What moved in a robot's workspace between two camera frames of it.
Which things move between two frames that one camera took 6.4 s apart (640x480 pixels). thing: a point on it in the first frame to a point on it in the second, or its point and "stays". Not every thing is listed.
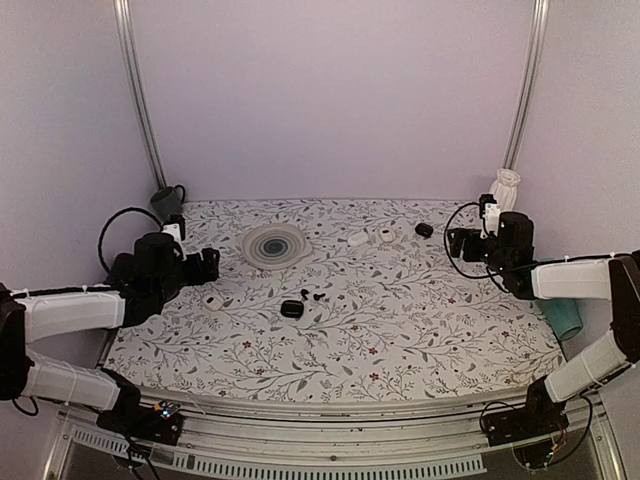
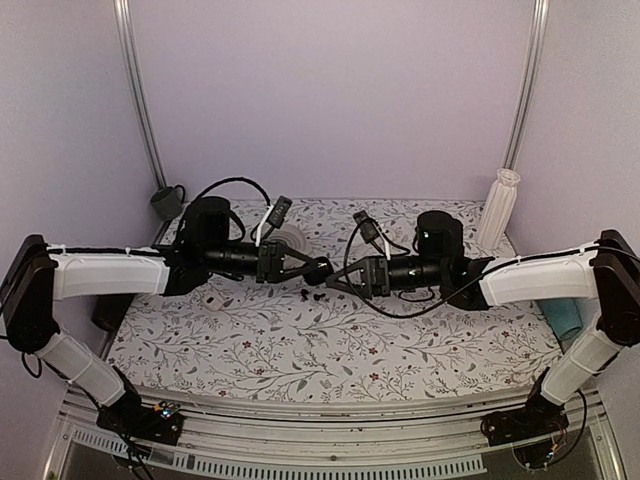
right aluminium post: [531, 81] stays
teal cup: [564, 317] stays
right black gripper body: [473, 254] to [383, 286]
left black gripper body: [198, 275] to [265, 272]
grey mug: [168, 200] stays
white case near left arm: [213, 302] stays
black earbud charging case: [292, 308] to [319, 269]
